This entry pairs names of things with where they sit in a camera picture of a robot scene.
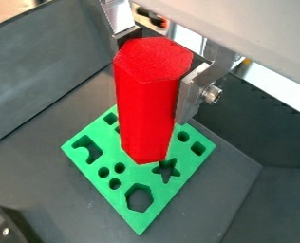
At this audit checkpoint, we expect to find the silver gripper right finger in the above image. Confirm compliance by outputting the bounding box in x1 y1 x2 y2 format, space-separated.
174 40 241 124

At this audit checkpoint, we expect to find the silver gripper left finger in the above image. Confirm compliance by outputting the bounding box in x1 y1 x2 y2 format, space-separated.
99 0 141 56

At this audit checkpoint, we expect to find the red hexagon prism block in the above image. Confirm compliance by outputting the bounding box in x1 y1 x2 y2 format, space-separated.
113 37 193 164

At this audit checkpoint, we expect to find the green shape sorter board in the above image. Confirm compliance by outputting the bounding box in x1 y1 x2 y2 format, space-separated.
62 107 215 234

